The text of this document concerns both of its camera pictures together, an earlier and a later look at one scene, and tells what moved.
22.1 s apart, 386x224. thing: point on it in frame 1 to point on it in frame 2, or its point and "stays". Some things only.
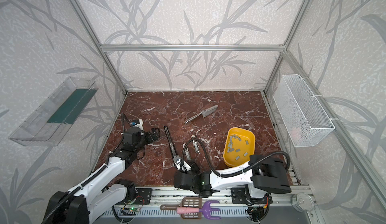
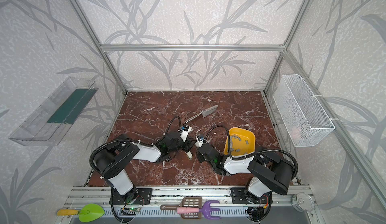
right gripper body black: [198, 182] to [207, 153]
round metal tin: [302, 202] stays
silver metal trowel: [204, 113] stays
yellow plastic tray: [239, 145] stays
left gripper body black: [150, 135] to [182, 142]
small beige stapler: [187, 153] stays
